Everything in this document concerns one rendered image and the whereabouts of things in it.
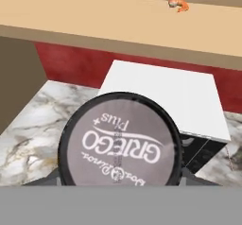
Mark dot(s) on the tan wooden cabinet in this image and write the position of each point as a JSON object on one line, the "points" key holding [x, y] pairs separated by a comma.
{"points": [[19, 77]]}

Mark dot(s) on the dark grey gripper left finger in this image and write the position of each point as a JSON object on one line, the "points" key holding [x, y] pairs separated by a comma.
{"points": [[47, 181]]}

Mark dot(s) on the orange shrimp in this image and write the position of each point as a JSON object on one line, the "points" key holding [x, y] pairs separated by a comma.
{"points": [[179, 4]]}

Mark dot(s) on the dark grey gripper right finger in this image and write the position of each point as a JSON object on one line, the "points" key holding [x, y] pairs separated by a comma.
{"points": [[192, 180]]}

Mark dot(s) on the white microwave with black front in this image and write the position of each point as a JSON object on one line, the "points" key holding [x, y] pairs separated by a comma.
{"points": [[164, 96]]}

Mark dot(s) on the black-rimmed grey-lid yogurt cup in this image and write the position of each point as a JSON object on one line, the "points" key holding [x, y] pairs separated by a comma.
{"points": [[119, 140]]}

